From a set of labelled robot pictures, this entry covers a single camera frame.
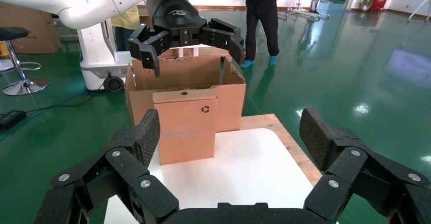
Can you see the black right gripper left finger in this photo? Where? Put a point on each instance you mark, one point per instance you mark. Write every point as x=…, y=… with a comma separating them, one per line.
x=111, y=175

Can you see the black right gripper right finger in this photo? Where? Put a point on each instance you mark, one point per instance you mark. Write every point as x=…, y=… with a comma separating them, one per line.
x=363, y=175

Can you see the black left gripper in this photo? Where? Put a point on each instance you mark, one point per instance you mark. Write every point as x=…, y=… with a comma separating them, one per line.
x=175, y=14

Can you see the small brown cardboard box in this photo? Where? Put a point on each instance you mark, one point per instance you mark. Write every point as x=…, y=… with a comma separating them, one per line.
x=185, y=131

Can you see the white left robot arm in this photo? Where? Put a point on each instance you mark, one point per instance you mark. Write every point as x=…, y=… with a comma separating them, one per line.
x=84, y=3

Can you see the large open cardboard box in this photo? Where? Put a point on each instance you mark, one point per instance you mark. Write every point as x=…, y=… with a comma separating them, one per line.
x=229, y=104

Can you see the person in yellow shirt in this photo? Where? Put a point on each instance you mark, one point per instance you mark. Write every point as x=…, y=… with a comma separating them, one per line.
x=126, y=19

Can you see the person in black trousers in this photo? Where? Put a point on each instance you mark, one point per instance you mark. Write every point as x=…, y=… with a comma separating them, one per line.
x=261, y=20

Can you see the white robot torso and base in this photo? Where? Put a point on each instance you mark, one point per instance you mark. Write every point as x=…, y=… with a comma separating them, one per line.
x=97, y=57

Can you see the black power adapter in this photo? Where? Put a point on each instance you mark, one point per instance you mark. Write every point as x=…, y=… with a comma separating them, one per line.
x=11, y=118

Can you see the black humanoid robot on stand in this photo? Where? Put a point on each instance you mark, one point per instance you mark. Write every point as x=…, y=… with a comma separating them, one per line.
x=316, y=0

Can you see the big closed cardboard carton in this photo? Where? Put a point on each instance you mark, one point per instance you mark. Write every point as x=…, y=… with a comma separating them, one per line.
x=37, y=27

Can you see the black chrome bar stool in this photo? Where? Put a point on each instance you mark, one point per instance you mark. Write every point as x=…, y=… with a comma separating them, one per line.
x=13, y=33

